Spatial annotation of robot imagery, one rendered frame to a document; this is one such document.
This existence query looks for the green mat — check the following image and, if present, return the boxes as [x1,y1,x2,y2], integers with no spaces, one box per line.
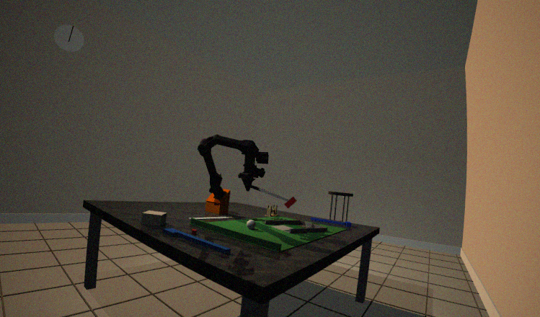
[209,216,347,252]

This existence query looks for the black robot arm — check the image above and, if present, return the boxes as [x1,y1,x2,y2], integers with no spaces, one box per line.
[198,134,269,199]

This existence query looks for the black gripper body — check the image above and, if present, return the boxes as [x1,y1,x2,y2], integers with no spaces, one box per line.
[238,163,258,179]

